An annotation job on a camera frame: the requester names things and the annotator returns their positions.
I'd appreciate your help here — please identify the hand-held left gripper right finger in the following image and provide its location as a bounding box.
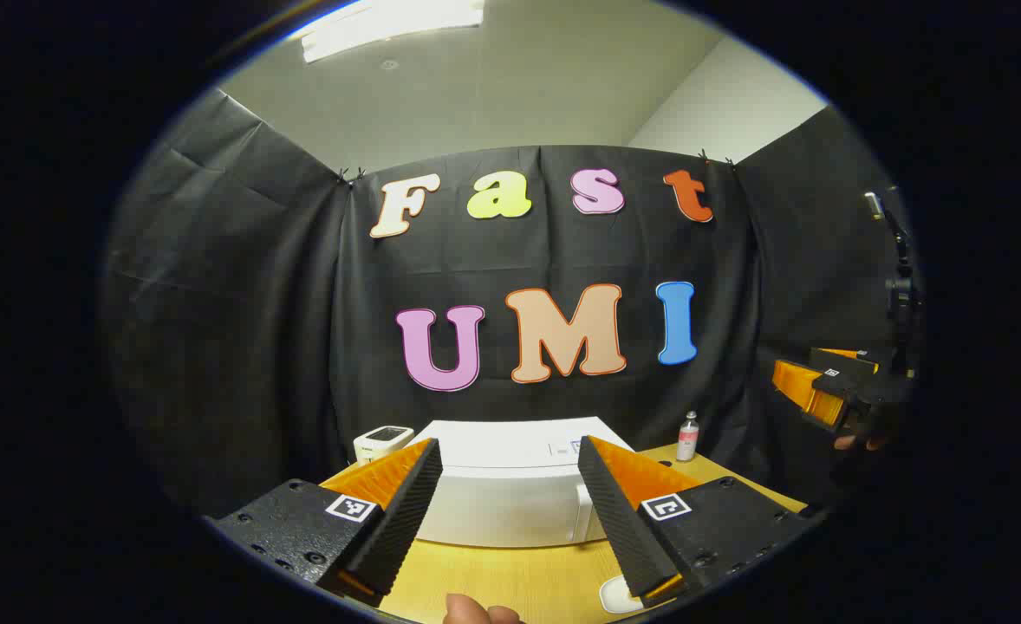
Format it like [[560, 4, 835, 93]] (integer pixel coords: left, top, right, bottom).
[[577, 435, 823, 609]]

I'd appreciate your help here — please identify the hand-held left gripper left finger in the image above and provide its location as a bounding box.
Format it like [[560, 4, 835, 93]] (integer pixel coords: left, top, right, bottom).
[[205, 438, 444, 608]]

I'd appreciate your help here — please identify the white microwave oven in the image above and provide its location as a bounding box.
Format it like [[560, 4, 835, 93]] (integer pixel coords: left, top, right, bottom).
[[402, 419, 641, 549]]

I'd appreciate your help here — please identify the white plate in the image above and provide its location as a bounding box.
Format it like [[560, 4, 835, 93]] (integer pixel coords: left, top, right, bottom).
[[599, 575, 650, 615]]

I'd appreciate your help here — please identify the small white device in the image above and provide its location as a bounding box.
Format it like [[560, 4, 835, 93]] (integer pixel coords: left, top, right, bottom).
[[353, 425, 416, 466]]

